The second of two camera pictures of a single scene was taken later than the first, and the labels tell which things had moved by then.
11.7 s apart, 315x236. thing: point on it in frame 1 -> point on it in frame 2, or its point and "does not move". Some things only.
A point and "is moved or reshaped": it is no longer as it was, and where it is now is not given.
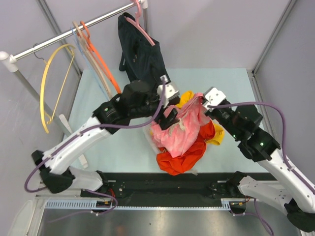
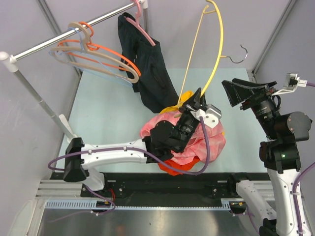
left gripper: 164,122 -> 198,99
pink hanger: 137,24 does not move
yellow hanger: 45,117 -> 220,56
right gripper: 210,113 -> 236,92
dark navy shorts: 142,59 does not move
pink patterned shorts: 176,137 is moved or reshaped
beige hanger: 92,59 -> 136,76
